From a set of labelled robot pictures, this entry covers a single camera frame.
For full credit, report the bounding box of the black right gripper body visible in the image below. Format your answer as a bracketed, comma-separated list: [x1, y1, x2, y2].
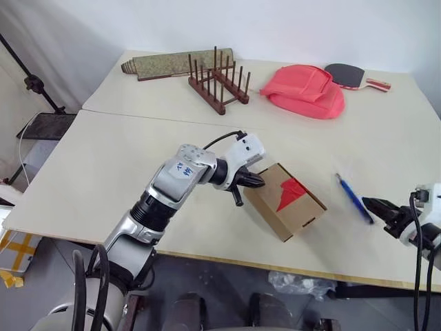
[383, 205, 415, 239]

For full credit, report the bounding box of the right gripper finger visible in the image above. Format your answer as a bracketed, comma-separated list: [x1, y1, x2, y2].
[369, 206, 389, 225]
[361, 197, 398, 213]

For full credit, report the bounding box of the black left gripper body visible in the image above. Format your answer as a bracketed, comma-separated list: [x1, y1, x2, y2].
[234, 166, 254, 192]

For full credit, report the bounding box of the cardboard box with red tape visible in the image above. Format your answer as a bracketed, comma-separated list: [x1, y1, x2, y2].
[243, 162, 328, 243]

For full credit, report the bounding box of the blue pen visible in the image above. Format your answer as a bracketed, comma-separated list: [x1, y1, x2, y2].
[334, 172, 376, 225]

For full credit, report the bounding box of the cardboard box with yellow tape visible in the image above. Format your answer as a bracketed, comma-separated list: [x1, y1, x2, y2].
[0, 228, 43, 274]

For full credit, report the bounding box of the dark wooden peg rack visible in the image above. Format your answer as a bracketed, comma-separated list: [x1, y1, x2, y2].
[187, 46, 251, 117]

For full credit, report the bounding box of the coral red fabric bag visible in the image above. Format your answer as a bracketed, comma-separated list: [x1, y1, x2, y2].
[258, 64, 347, 121]

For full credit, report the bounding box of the clear crumpled plastic bag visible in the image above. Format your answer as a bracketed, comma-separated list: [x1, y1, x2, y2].
[267, 270, 338, 300]

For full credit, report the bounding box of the black table tennis paddle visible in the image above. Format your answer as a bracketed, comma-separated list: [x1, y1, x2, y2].
[324, 62, 393, 93]

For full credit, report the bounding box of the rolled olive patterned mat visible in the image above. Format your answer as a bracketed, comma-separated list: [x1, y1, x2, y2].
[120, 47, 235, 83]

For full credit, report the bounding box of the black flat shelf plate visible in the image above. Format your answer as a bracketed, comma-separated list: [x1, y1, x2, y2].
[15, 112, 77, 141]

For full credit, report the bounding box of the silver robot torso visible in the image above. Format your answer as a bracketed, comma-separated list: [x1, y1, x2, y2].
[30, 274, 129, 331]

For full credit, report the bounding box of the black tripod stand pole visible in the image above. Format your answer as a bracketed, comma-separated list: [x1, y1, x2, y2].
[0, 33, 67, 114]

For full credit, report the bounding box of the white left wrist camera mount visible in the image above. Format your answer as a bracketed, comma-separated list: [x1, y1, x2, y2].
[212, 132, 267, 192]

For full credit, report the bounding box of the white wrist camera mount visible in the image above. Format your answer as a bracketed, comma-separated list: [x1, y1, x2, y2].
[212, 132, 267, 192]
[399, 182, 441, 249]

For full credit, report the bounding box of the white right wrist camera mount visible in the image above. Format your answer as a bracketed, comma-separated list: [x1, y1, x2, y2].
[399, 182, 441, 249]

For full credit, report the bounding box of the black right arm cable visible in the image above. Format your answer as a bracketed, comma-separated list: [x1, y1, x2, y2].
[409, 190, 435, 331]

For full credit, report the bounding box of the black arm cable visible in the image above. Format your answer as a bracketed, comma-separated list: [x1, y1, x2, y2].
[202, 129, 246, 151]
[409, 190, 435, 331]

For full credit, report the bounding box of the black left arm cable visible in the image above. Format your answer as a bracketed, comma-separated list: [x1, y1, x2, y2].
[202, 129, 246, 151]

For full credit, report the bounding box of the black table frame bar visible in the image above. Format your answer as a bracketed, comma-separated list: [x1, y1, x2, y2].
[335, 280, 416, 300]

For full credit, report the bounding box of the black robot body cable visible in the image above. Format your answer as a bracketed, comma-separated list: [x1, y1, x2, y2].
[85, 243, 112, 313]
[71, 249, 88, 331]

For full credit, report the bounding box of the thin white cable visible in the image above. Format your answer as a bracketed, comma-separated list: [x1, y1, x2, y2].
[19, 112, 44, 182]

